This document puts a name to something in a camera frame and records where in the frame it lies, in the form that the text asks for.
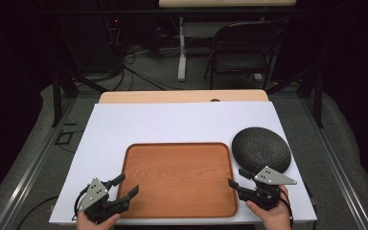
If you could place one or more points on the wooden tray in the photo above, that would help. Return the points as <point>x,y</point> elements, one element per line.
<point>178,180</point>

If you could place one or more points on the light wooden tabletop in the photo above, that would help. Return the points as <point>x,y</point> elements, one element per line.
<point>179,96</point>

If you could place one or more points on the black metal stand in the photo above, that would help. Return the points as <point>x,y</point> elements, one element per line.
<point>316,92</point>
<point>57,92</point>

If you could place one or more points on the white board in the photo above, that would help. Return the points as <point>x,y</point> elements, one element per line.
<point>159,124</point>

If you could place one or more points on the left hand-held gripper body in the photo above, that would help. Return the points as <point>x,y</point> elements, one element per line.
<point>96,199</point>

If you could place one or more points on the person's left hand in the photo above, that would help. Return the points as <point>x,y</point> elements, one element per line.
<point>93,223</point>

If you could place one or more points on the black folding chair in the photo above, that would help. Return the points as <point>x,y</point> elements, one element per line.
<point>242,51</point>

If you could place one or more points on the person's right hand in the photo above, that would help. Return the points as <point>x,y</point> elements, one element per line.
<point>272,214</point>

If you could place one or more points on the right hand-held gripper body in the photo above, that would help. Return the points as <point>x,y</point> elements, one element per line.
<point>265,191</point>

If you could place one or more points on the white table leg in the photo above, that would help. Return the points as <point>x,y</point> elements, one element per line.
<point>181,51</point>

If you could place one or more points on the dark round speckled plate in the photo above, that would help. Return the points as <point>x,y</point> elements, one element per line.
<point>261,149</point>

